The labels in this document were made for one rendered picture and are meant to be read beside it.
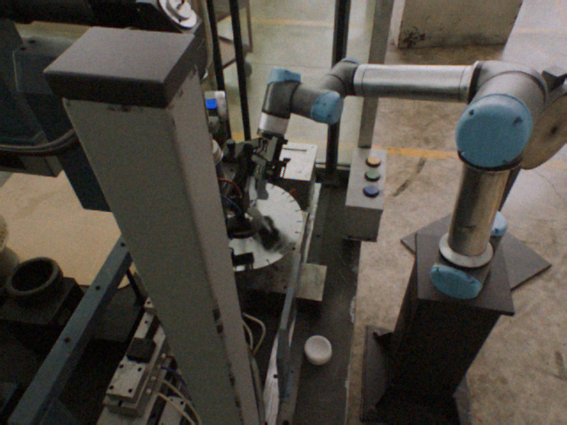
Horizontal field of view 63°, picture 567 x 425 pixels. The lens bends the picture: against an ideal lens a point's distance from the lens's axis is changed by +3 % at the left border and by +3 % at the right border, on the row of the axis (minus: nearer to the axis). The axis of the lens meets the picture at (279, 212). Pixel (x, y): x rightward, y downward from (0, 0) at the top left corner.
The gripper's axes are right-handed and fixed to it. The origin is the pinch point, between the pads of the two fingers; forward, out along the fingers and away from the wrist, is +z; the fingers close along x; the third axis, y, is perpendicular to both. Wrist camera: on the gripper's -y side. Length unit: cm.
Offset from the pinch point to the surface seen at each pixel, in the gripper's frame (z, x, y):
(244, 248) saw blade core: 9.1, -4.6, 8.8
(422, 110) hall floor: -30, 214, -99
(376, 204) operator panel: -5.8, 34.6, 15.1
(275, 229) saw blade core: 4.1, 4.1, 9.0
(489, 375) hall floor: 60, 114, 39
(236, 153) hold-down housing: -17.1, -18.5, 15.0
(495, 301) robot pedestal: 9, 53, 49
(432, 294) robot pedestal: 13, 43, 37
